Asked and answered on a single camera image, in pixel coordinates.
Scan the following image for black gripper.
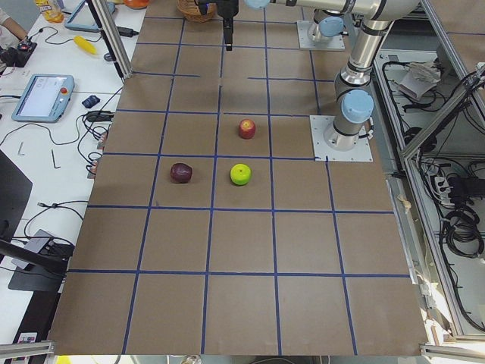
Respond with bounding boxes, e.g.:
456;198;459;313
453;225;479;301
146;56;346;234
195;0;239;52

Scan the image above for red yellow apple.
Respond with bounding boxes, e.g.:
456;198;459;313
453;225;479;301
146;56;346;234
238;118;256;140

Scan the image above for green apple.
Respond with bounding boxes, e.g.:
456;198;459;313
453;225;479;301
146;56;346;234
230;163;252;186

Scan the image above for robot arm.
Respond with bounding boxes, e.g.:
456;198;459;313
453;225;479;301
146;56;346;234
279;0;418;152
307;9;344;43

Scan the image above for wicker basket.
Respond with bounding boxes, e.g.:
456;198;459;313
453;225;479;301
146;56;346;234
177;0;217;23

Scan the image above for orange cylinder container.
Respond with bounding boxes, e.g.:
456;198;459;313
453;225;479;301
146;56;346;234
123;0;149;10

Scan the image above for black power adapter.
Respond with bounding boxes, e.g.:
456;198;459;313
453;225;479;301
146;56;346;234
117;27;139;38

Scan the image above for far teach pendant tablet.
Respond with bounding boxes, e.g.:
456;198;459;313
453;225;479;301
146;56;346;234
64;1;99;33

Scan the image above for teach pendant tablet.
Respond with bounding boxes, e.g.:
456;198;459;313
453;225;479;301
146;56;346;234
11;74;75;124
64;1;99;33

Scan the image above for yellow toy corn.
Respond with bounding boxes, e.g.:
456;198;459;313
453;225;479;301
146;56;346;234
73;36;98;56

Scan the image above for dark blue small pouch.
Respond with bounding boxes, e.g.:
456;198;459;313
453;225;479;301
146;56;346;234
82;95;100;108

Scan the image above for dark red apple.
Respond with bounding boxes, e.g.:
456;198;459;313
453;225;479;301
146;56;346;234
170;162;193;184

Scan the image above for near teach pendant tablet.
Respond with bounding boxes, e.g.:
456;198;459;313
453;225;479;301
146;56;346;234
11;74;75;124

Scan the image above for grey usb hub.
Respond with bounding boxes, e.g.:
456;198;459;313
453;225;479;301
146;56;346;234
12;230;74;273

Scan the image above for black monitor stand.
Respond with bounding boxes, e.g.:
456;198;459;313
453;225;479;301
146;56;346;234
1;153;67;293

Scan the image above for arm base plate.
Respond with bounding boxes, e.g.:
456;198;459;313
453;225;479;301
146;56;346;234
309;115;373;162
296;20;345;52

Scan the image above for aluminium frame post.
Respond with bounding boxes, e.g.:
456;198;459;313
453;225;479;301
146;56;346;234
87;0;133;80

